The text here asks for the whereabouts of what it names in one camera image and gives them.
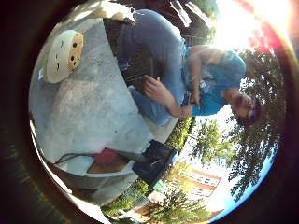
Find black box case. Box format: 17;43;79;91
131;139;179;189

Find person in blue shirt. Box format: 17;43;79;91
115;8;265;128

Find orange white building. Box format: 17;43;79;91
134;166;222;220

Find round cookie plush toy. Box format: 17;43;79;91
42;29;85;85

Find white barcode tag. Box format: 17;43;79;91
36;66;47;81

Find black cable on table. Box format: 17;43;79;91
53;151;98;166

